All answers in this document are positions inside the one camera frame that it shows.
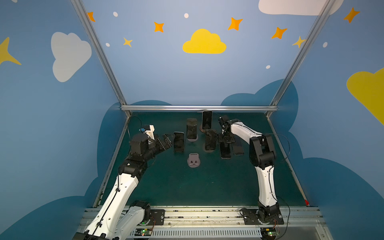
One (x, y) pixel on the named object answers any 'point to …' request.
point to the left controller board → (143, 232)
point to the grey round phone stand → (207, 151)
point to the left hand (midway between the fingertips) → (171, 138)
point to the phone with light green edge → (179, 142)
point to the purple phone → (225, 151)
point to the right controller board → (268, 232)
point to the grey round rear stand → (193, 140)
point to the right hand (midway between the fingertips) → (225, 141)
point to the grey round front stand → (193, 161)
